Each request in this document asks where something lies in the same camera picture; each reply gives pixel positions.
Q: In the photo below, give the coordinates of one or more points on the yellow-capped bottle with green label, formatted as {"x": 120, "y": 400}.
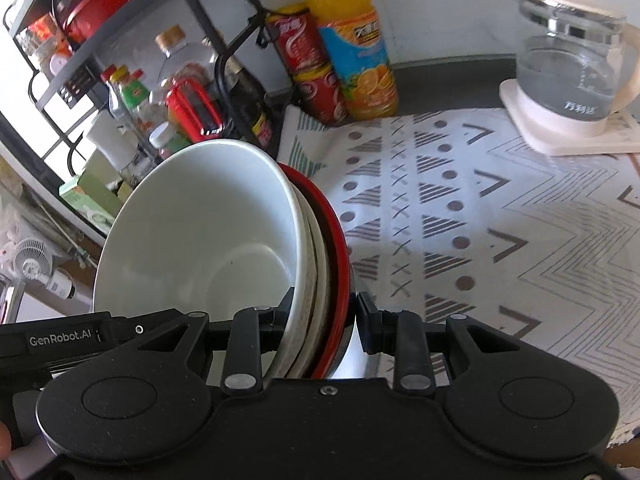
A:
{"x": 136, "y": 92}

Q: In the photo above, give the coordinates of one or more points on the jar with red label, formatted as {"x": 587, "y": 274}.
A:
{"x": 50, "y": 45}

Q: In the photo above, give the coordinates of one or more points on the large white bowl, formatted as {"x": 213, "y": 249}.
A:
{"x": 200, "y": 240}

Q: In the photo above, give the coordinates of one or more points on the orange juice bottle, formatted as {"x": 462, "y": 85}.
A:
{"x": 355, "y": 50}

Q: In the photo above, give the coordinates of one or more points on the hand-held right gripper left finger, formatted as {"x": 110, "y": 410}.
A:
{"x": 272, "y": 325}

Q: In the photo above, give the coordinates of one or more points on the glass kettle with cream lid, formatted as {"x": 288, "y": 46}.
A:
{"x": 565, "y": 70}

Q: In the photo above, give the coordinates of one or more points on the patterned table mat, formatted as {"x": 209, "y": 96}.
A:
{"x": 500, "y": 240}

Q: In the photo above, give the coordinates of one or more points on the white fan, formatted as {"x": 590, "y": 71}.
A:
{"x": 27, "y": 262}

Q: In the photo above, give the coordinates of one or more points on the red-capped bottle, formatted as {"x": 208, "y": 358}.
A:
{"x": 112, "y": 87}

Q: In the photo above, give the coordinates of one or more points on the red packet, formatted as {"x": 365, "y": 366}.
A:
{"x": 195, "y": 110}

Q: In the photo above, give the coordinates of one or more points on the cream kettle base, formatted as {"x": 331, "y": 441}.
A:
{"x": 550, "y": 142}

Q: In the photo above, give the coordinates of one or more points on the person's left hand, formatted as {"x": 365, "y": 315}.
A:
{"x": 4, "y": 442}

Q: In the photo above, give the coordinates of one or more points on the small jar with white lid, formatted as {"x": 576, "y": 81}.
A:
{"x": 167, "y": 140}

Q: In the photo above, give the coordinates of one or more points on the green box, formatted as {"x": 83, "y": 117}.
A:
{"x": 90, "y": 205}

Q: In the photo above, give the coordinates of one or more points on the white cup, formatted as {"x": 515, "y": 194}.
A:
{"x": 110, "y": 140}

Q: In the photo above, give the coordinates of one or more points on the red can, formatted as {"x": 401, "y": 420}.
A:
{"x": 297, "y": 37}
{"x": 322, "y": 95}

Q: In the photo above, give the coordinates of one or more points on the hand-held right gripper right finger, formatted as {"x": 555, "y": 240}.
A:
{"x": 364, "y": 322}

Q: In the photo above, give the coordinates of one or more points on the white round device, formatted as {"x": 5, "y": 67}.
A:
{"x": 67, "y": 285}

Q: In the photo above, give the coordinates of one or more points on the black metal rack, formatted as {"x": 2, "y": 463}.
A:
{"x": 200, "y": 0}

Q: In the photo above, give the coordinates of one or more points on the dark sauce bottle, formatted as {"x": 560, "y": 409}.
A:
{"x": 250, "y": 105}

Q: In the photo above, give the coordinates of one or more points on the red bowl with white inside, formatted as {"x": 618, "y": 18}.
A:
{"x": 340, "y": 260}

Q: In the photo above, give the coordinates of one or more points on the clear bottle with cork cap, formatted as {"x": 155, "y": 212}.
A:
{"x": 182, "y": 60}

